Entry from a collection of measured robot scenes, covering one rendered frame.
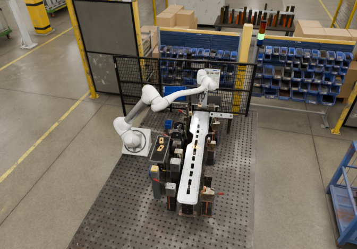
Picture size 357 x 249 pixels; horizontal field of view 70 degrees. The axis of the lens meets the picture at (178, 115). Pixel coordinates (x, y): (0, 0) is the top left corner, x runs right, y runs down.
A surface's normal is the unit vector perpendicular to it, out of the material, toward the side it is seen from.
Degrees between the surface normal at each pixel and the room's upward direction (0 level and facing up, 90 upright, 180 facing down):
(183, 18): 90
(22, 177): 0
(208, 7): 90
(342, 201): 0
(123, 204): 0
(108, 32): 91
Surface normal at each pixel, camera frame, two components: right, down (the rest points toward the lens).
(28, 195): -0.02, -0.79
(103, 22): -0.29, 0.59
